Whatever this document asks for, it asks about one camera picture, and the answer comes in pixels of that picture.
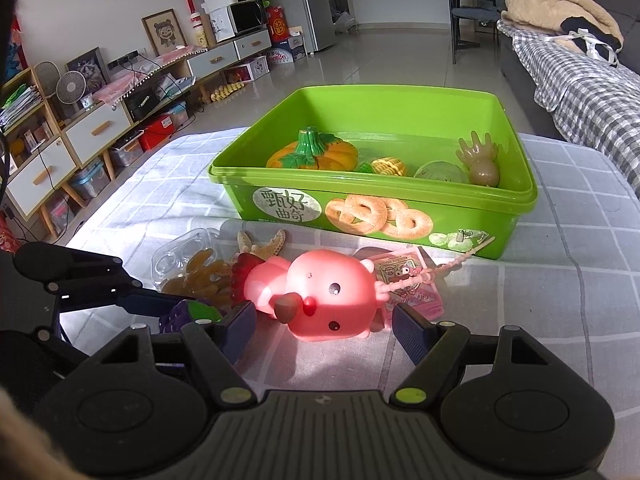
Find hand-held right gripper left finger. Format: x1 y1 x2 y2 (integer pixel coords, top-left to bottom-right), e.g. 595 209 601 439
85 300 259 409

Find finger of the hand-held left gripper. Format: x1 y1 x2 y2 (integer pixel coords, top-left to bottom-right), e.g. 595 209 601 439
14 241 177 318

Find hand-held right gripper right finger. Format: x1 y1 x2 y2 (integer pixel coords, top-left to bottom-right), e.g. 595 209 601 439
390 304 559 409

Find purple toy grapes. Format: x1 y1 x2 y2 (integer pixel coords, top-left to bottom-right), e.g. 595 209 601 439
159 299 223 333

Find pink toy pig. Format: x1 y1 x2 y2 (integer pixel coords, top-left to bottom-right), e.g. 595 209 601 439
242 249 390 343

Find translucent round ball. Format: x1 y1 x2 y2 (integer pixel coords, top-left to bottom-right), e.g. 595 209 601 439
414 160 471 185

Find toy corn cob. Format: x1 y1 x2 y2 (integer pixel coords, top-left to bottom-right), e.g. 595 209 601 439
356 157 407 177

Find brown translucent toy hand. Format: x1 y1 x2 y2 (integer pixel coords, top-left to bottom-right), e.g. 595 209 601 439
161 250 238 311
456 131 501 188

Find plastic toy pumpkin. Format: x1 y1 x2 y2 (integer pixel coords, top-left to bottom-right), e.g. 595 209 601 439
266 127 359 171

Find green plastic box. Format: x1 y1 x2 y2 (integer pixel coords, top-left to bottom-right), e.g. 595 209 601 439
209 85 538 261

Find clear plastic blister tray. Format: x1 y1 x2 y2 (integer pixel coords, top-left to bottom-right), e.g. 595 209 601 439
151 228 223 291

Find pink card packet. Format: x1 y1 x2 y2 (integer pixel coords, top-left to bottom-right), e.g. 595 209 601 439
356 246 445 318

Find pink toy wand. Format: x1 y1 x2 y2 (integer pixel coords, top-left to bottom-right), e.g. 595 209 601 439
372 237 496 306

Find toy starfish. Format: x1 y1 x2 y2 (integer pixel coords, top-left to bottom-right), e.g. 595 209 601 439
236 229 287 261

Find clear storage bin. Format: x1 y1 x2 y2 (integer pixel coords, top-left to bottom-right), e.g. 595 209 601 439
70 162 111 201

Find grey checked tablecloth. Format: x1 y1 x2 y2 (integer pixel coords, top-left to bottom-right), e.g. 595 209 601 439
55 130 640 461

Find red storage box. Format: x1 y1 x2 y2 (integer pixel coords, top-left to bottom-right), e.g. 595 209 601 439
140 115 176 151

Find wooden cabinet with grey drawers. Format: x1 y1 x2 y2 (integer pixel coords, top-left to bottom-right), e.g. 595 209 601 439
0 27 273 241

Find pink cloth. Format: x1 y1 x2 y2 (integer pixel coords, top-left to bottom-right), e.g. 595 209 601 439
95 45 206 106

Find row of yellow toy ducks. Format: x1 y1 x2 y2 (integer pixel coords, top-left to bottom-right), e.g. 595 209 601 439
210 82 248 103

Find white desk fan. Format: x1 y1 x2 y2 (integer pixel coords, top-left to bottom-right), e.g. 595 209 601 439
55 70 88 121

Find dark framed picture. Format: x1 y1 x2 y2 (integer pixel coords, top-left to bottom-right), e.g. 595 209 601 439
66 47 111 93

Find white and red carton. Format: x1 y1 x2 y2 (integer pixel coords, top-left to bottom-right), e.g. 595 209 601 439
225 55 271 83

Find grey sofa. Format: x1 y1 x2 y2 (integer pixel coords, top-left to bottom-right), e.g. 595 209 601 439
500 0 640 146

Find framed cartoon picture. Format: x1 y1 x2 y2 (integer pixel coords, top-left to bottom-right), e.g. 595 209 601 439
141 8 188 58

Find black microwave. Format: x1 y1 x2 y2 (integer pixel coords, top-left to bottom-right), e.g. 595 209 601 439
227 0 266 36

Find grey plaid blanket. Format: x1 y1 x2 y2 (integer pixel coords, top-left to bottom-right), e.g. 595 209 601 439
500 17 640 186

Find red gift box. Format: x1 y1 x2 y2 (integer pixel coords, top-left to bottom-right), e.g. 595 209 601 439
265 5 291 43

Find silver fridge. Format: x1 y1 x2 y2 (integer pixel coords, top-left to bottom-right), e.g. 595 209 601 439
295 0 337 56

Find black and white garment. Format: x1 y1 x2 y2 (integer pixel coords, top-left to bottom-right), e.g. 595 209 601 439
560 15 623 68

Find beige fluffy blanket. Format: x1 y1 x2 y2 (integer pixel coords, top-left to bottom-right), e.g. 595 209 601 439
502 0 623 53

